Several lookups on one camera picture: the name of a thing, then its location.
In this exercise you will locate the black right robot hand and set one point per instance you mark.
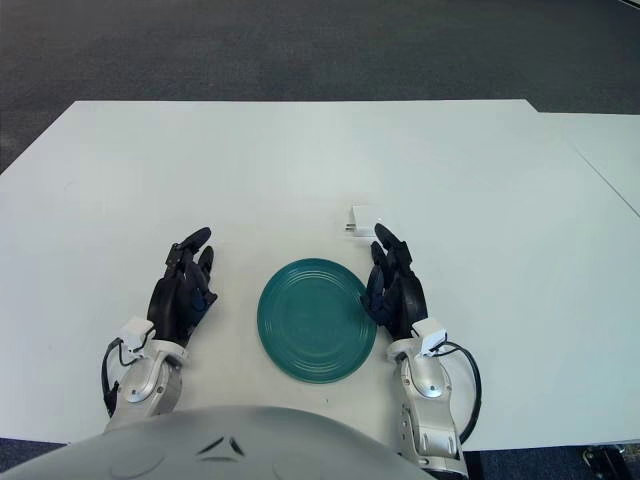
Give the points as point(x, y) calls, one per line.
point(407, 300)

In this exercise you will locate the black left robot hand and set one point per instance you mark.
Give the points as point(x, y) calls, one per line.
point(170, 300)

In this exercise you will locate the white charger block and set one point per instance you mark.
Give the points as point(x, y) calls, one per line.
point(364, 220)

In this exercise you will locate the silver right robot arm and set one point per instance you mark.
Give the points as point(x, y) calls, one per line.
point(430, 395)

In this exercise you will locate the teal round plate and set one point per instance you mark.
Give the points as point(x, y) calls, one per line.
point(315, 325)

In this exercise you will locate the grey robot torso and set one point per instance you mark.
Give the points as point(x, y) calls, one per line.
point(200, 450)

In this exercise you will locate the adjoining white table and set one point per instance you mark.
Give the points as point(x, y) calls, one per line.
point(605, 140)

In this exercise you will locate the black equipment base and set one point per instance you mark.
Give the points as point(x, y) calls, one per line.
point(607, 462)

